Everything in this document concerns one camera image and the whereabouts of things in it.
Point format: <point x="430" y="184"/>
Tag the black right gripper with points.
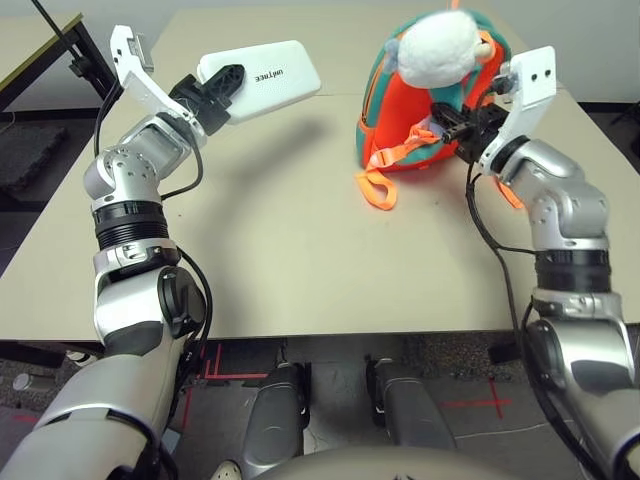
<point x="480" y="130"/>

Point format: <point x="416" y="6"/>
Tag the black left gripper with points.
<point x="192" y="97"/>

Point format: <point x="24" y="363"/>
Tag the orange and teal backpack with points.
<point x="395" y="125"/>

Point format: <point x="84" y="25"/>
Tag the white plastic pencil case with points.
<point x="280" y="85"/>

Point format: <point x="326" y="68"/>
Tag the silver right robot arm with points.
<point x="560" y="200"/>

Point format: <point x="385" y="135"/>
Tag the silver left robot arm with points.
<point x="130" y="300"/>

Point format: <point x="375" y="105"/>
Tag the grey white plush dolphin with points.
<point x="440" y="50"/>

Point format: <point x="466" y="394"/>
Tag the black framed side table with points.
<point x="92" y="60"/>

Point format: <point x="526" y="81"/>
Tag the black pole with clamp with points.
<point x="77" y="67"/>

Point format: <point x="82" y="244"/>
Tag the black tripod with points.
<point x="627" y="112"/>

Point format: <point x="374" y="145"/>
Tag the black foam floor mat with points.
<point x="25" y="160"/>

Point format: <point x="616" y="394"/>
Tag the black table foot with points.
<point x="505" y="353"/>
<point x="35" y="356"/>

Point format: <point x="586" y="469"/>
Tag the grey right robot leg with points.
<point x="410" y="405"/>

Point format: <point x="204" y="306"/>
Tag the grey robot leg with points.
<point x="410" y="405"/>
<point x="275" y="420"/>

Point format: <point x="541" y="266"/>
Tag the grey left robot leg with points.
<point x="275" y="420"/>

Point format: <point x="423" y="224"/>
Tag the small blue grey box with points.
<point x="171" y="441"/>

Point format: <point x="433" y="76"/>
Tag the small round grey disc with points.
<point x="21" y="382"/>

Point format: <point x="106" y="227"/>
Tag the grey robot torso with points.
<point x="400" y="467"/>

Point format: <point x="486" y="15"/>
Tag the white perforated shoe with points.
<point x="227" y="471"/>

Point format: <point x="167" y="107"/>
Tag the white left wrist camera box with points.
<point x="145" y="87"/>

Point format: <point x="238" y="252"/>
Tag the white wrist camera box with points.
<point x="145" y="87"/>
<point x="530" y="85"/>

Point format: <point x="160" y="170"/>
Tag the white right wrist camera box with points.
<point x="530" y="85"/>

